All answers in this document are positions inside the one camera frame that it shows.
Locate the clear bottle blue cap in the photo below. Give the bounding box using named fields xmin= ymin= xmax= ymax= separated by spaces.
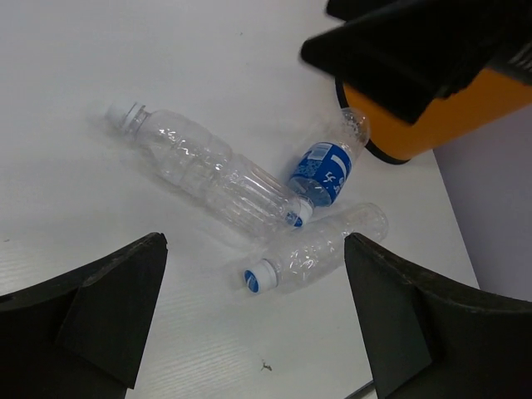
xmin=243 ymin=203 xmax=389 ymax=294

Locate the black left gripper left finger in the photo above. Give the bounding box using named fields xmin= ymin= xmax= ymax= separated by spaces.
xmin=1 ymin=233 xmax=168 ymax=398

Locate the clear bottle white cap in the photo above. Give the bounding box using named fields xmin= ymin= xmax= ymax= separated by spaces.
xmin=106 ymin=101 xmax=313 ymax=240

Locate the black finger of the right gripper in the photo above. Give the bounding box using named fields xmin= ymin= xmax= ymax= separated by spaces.
xmin=300 ymin=1 xmax=531 ymax=125

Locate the orange cylindrical bin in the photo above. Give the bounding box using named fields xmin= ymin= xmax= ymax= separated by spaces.
xmin=335 ymin=69 xmax=531 ymax=165

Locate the blue label plastic bottle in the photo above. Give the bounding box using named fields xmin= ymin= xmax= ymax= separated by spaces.
xmin=288 ymin=107 xmax=371 ymax=208

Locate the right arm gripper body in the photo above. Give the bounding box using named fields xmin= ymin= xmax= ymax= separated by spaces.
xmin=490 ymin=37 xmax=532 ymax=86

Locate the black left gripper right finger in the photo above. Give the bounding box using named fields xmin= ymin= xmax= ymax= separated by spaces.
xmin=344 ymin=234 xmax=531 ymax=398

